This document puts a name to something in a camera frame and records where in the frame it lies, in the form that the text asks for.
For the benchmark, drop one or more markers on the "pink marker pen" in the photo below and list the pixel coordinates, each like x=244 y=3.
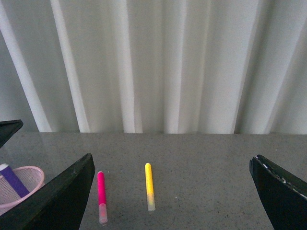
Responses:
x=101 y=191

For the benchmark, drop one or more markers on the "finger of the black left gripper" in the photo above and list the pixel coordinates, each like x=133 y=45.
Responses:
x=8 y=129

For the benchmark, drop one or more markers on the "white curtain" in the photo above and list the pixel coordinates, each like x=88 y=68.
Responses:
x=162 y=66

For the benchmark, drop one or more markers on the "yellow marker pen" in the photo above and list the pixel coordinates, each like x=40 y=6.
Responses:
x=149 y=187

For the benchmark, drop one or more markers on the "purple marker pen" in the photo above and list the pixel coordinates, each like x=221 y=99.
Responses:
x=13 y=180

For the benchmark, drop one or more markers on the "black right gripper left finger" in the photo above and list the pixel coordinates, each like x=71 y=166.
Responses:
x=58 y=205

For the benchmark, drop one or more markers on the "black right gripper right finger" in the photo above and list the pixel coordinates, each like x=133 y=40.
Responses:
x=282 y=194

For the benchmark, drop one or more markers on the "pink mesh cup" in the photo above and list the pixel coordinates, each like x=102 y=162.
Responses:
x=30 y=176

